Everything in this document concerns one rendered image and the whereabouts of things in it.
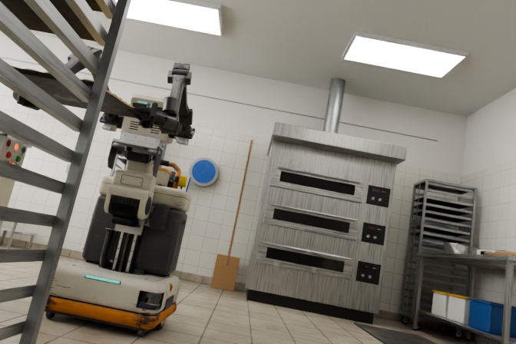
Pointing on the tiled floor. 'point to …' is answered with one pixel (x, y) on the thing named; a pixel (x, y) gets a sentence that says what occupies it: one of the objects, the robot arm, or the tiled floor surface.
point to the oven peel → (229, 272)
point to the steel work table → (498, 262)
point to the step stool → (15, 233)
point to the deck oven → (323, 223)
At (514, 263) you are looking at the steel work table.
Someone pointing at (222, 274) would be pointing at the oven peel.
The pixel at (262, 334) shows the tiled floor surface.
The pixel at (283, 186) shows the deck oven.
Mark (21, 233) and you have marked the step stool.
